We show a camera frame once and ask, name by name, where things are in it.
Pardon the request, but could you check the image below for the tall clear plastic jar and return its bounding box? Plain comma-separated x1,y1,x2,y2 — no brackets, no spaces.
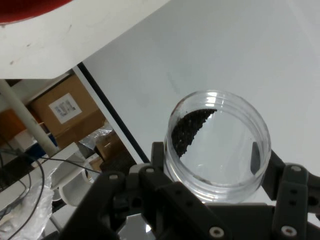
163,89,273,205

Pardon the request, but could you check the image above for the white panel with black edge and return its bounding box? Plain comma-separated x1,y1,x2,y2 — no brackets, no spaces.
72,0,320,240

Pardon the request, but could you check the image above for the crinkled clear plastic bag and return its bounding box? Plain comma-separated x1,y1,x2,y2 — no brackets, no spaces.
79,124,114,152

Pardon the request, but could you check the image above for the white metal pole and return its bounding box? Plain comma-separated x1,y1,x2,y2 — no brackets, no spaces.
0,79,60,156

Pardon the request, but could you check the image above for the cardboard box with white label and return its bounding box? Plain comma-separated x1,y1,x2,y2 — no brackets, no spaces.
29,74,107,149

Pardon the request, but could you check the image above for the orange-brown cardboard box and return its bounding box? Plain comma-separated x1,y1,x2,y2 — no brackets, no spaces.
0,108,28,141

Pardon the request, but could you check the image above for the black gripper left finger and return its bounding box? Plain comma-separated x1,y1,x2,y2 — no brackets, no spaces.
62,141,236,240

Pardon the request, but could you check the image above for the plain brown cardboard box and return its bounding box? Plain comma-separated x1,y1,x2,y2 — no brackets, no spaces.
95,129,127,162

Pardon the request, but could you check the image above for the clear bubble wrap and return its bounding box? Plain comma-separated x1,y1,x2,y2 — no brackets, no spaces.
0,172,55,240

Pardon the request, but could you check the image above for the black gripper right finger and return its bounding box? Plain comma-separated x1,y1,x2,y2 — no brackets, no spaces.
250,141,320,240

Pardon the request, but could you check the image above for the red bowl with black seeds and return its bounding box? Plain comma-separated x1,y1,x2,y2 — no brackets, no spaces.
0,0,73,26

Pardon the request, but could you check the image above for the white plastic bin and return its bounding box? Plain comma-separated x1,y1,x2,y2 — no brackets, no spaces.
58,159,102,208

